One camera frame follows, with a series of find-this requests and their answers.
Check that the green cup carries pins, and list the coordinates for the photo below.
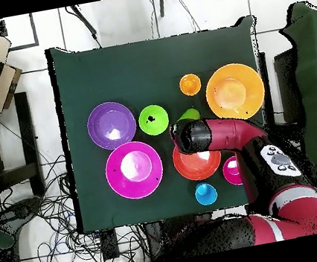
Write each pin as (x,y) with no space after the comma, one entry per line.
(189,115)

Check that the orange cup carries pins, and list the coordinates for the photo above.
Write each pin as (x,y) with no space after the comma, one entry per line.
(190,86)

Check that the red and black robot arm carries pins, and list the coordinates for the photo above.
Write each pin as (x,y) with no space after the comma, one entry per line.
(229,136)

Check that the small green bowl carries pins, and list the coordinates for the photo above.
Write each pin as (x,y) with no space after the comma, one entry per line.
(157,125)

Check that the wide purple bowl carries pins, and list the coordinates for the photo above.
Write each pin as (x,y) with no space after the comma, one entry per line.
(108,121)

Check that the wide red bowl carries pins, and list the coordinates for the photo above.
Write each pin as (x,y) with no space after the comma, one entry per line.
(195,169)

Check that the dark green table cloth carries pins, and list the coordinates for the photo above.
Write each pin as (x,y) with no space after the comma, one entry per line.
(136,74)

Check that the large pink bowl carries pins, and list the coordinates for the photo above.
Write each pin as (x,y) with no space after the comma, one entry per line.
(125,185)

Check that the blue cup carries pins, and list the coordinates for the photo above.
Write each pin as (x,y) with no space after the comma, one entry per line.
(206,195)

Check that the small crimson bowl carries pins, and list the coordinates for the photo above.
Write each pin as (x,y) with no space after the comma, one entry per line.
(230,172)

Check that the large orange bowl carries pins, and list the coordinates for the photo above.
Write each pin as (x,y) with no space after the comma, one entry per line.
(236,90)

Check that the black power adapter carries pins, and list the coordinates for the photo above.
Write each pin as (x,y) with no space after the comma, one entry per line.
(109,245)

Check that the black tripod leg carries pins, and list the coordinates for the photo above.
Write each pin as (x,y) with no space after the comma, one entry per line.
(85,21)
(161,3)

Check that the black stool frame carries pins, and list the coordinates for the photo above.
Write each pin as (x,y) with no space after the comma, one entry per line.
(287,84)
(27,130)

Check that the black square frame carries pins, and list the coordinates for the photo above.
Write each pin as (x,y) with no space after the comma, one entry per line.
(34,29)

